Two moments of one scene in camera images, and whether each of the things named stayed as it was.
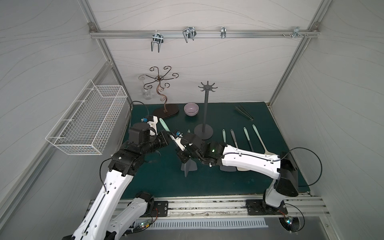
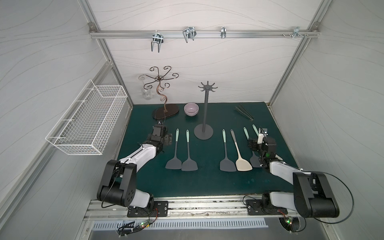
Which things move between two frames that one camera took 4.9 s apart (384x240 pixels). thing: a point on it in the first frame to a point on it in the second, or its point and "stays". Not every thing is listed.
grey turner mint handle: (165, 126) to (175, 163)
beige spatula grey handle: (238, 168) stays
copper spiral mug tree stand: (166, 111) stays
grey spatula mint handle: (226, 168) stays
